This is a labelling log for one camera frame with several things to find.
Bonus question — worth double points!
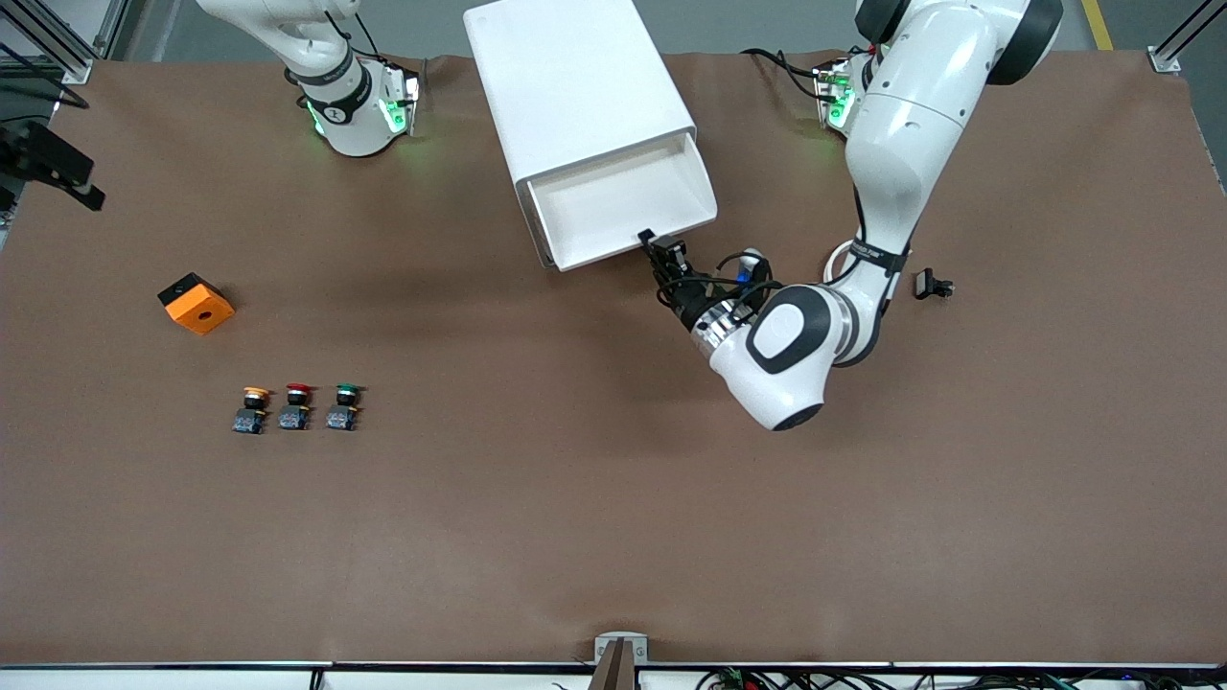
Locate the aluminium frame profile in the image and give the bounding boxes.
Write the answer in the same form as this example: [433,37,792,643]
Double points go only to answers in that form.
[1147,0,1227,75]
[0,0,130,85]

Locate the black base cable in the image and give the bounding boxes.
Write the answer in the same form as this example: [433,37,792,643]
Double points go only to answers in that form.
[741,46,827,102]

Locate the green push button switch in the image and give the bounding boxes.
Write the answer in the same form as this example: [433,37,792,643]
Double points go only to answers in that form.
[325,383,363,431]

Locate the brown table mat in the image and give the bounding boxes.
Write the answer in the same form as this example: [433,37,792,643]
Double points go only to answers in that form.
[0,50,1227,667]

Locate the white drawer cabinet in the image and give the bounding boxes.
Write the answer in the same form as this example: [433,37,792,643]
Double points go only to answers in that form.
[463,0,698,272]

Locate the orange and black button box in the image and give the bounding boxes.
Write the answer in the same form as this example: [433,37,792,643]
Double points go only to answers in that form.
[157,272,236,335]

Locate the white sliding drawer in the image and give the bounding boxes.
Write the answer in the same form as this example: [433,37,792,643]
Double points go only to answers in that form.
[527,132,718,273]

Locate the red push button switch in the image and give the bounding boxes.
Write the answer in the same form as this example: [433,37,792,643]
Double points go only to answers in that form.
[278,383,315,431]

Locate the yellow push button switch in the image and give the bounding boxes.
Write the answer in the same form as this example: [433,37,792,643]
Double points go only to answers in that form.
[233,386,272,435]

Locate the grey metal camera bracket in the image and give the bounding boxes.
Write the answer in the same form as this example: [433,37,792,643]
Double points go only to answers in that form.
[590,632,649,690]

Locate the white curved plastic ring piece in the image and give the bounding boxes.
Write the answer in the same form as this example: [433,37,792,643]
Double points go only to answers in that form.
[822,238,866,288]

